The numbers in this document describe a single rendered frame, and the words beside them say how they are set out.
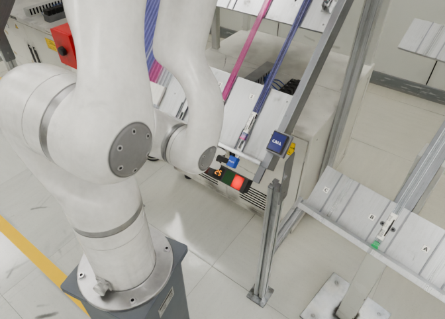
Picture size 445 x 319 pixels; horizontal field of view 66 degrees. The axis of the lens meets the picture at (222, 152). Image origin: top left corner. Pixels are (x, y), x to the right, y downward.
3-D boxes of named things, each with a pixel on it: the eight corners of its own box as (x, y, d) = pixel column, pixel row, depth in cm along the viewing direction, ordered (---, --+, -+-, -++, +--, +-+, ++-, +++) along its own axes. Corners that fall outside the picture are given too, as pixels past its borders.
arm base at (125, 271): (138, 330, 60) (116, 277, 48) (56, 287, 66) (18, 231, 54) (189, 245, 73) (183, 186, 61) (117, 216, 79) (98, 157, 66)
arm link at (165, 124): (205, 130, 65) (169, 114, 69) (166, 112, 53) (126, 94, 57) (187, 170, 65) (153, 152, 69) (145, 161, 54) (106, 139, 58)
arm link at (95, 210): (102, 251, 51) (48, 123, 35) (28, 198, 58) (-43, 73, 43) (157, 199, 58) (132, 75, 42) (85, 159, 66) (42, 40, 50)
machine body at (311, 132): (289, 242, 154) (312, 136, 113) (174, 177, 185) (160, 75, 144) (342, 163, 193) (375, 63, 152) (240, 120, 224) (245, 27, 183)
